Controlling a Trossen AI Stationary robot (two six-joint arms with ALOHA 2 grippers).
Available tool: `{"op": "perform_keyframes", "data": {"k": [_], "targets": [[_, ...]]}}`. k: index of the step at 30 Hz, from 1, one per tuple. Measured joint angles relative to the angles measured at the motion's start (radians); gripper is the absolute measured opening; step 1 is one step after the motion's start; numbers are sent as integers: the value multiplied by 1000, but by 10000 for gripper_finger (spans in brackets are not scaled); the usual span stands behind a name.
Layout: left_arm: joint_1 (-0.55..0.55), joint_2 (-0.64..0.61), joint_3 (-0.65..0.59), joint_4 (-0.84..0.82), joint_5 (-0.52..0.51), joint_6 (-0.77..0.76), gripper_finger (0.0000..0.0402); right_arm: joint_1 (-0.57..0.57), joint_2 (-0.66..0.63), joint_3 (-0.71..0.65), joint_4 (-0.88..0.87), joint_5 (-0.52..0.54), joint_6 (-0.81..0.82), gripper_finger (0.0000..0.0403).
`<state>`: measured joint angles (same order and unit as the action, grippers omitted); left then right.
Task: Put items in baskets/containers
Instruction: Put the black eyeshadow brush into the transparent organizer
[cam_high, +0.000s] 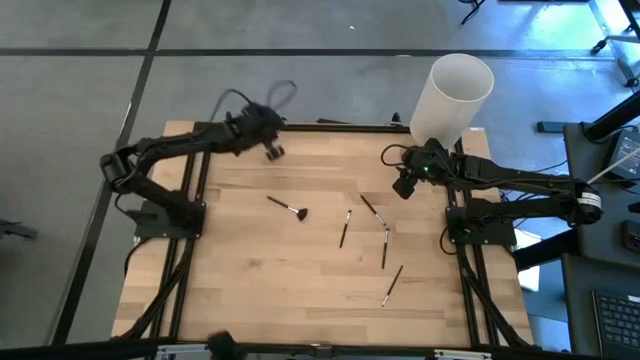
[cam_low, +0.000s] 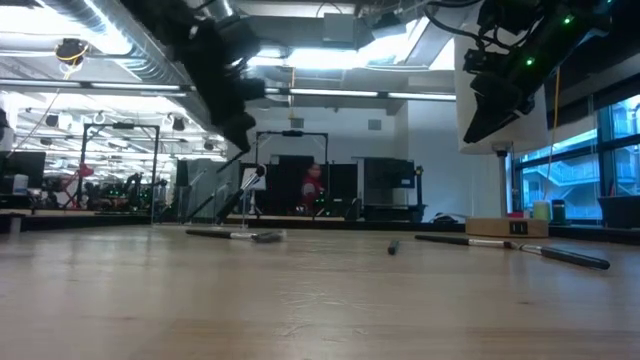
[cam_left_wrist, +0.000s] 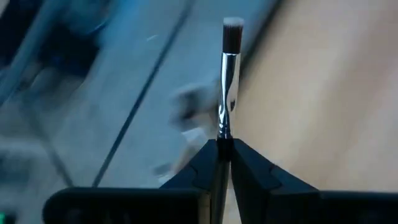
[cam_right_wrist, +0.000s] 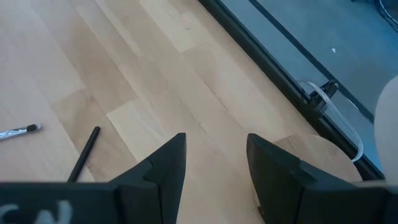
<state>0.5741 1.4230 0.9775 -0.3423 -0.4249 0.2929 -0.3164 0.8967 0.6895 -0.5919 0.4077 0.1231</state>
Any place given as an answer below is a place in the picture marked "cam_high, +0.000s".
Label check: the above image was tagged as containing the fan makeup brush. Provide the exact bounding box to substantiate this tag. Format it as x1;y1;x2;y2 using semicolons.
266;195;309;223

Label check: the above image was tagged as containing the black keyboard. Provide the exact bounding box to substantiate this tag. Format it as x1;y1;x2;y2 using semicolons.
592;289;640;357

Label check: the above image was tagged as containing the black table edge rail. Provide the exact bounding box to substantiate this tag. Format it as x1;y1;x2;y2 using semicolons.
197;122;464;135

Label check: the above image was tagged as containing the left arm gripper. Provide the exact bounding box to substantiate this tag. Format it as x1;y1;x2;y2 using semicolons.
227;103;287;163

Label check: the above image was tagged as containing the black chair base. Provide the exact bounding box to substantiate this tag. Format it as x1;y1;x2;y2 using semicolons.
589;0;640;89

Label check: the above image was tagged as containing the black aluminium frame rail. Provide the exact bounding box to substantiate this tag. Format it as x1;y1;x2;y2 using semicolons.
0;337;596;360
452;139;484;347
169;148;211;341
469;244;532;349
149;149;197;339

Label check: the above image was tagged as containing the white cylindrical cup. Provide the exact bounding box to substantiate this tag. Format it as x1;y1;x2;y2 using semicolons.
408;52;496;150

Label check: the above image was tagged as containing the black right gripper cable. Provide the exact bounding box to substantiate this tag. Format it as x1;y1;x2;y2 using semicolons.
380;143;416;169

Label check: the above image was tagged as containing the black desk leg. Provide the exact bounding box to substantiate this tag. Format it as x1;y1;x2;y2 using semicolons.
536;92;640;145

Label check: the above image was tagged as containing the black side desk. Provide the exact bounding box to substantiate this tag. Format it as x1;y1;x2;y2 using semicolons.
560;122;640;360

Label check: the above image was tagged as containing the black table-level camera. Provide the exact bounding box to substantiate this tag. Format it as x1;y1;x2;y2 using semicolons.
206;329;242;360

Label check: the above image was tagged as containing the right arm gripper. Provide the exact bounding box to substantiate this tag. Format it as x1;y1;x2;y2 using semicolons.
392;138;454;201

